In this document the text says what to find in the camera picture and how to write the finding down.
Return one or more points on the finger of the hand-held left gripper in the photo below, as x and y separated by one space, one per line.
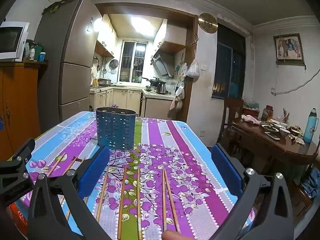
20 162

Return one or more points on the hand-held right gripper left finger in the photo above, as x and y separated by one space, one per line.
95 170

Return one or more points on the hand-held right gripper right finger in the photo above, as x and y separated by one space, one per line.
226 170

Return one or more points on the blue perforated utensil holder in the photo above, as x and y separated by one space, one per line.
116 130

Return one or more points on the person's right hand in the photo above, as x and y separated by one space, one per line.
173 236

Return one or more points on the orange plastic bag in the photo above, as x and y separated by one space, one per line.
18 217

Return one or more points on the dark wooden dining table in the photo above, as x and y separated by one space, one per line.
250 131

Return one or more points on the floral striped tablecloth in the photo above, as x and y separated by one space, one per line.
175 155

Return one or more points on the pink cloth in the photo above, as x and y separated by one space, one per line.
251 119

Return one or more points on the smartphone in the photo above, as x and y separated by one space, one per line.
273 136

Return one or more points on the orange wooden cabinet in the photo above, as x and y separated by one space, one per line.
22 105

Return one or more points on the plate of greens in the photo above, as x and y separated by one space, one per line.
270 128

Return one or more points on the dark wooden chair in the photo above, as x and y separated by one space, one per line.
231 107

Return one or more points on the white bowl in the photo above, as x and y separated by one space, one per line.
285 132

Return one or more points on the glass jar red lid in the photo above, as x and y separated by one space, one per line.
267 113

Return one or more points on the beige hanging bag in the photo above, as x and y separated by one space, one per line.
177 101

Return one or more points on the blue cloth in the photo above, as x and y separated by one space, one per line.
312 182

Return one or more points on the steel cooking pot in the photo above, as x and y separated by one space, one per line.
104 82

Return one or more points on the light blue thermos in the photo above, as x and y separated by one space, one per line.
310 127

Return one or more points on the steel electric kettle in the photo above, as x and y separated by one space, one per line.
162 89

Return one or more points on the white hanging plastic bag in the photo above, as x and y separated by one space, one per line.
193 69

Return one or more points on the black wok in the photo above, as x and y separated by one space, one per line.
154 82

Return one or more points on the hanging round strainer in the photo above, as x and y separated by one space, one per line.
114 64

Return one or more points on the dark room window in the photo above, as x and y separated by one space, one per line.
226 62

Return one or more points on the blue lidded jar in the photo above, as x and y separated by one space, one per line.
42 57

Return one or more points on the small white bottle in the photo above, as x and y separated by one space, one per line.
32 54

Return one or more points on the green cup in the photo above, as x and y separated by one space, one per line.
38 51

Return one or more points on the barred kitchen window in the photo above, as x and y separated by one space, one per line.
130 60

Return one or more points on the silver refrigerator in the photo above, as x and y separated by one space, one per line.
75 55

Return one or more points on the white microwave oven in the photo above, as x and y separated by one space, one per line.
10 42

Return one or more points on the steel range hood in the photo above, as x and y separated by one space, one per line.
163 65

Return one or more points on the kitchen ceiling light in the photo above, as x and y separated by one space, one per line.
141 25

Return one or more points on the yellow green cloth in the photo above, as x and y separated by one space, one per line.
57 5

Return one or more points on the wooden door frame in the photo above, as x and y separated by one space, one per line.
190 80

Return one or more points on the framed wall picture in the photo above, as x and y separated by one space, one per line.
288 47

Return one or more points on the gold wall clock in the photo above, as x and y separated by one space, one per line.
208 23

